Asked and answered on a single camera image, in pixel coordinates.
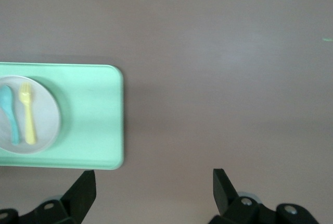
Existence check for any mint green rectangular tray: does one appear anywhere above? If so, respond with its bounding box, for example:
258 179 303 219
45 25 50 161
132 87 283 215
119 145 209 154
0 61 124 171

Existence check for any pale round plate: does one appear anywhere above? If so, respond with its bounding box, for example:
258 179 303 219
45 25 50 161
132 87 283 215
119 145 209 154
0 75 63 155

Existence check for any light blue plastic spoon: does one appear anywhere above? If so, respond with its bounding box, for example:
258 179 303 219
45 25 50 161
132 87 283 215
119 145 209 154
0 85 20 146

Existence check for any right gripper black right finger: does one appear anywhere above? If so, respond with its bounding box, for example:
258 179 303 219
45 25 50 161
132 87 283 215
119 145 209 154
209 168 320 224

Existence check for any yellow plastic fork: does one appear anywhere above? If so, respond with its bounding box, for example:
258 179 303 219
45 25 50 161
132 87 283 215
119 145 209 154
18 82 37 145

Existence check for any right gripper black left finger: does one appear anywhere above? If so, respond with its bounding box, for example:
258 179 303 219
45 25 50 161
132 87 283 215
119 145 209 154
0 170 97 224

